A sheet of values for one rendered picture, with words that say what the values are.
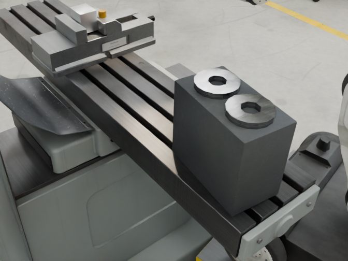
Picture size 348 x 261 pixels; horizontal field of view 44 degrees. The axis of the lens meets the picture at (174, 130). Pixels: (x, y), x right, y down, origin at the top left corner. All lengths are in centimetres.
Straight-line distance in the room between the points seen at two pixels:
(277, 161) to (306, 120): 193
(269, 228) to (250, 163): 16
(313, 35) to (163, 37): 122
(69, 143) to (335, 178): 88
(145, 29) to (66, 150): 45
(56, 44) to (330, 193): 96
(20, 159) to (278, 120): 78
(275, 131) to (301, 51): 275
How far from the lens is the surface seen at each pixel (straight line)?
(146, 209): 155
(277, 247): 130
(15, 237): 120
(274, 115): 76
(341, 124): 118
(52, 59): 122
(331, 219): 142
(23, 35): 148
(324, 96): 301
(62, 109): 123
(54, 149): 116
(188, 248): 171
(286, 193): 91
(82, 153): 121
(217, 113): 77
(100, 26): 127
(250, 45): 346
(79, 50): 125
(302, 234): 135
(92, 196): 134
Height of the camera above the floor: 159
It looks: 39 degrees down
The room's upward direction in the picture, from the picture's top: 2 degrees clockwise
